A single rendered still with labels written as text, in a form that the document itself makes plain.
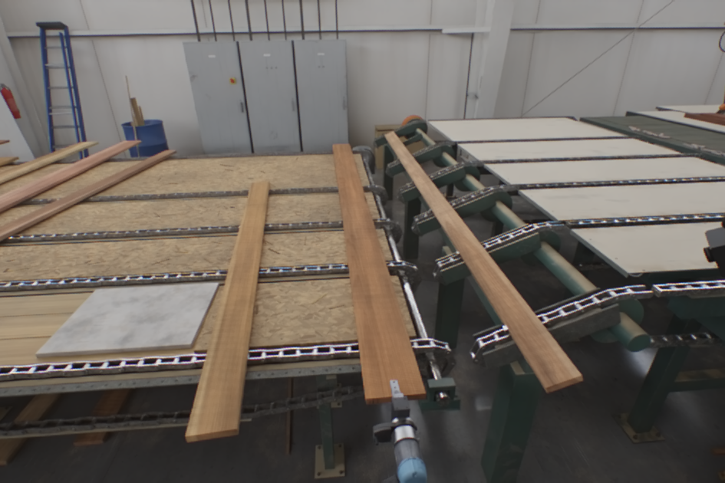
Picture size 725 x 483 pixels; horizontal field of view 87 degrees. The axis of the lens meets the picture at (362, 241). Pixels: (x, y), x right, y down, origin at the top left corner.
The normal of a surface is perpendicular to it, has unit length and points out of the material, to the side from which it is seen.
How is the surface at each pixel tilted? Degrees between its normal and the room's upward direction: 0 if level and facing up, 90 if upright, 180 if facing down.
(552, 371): 22
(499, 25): 99
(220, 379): 0
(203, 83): 90
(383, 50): 86
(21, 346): 0
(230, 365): 0
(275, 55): 90
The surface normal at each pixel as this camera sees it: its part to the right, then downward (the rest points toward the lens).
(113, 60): 0.07, 0.40
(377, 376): -0.01, -0.89
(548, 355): -0.39, -0.81
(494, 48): 0.08, 0.59
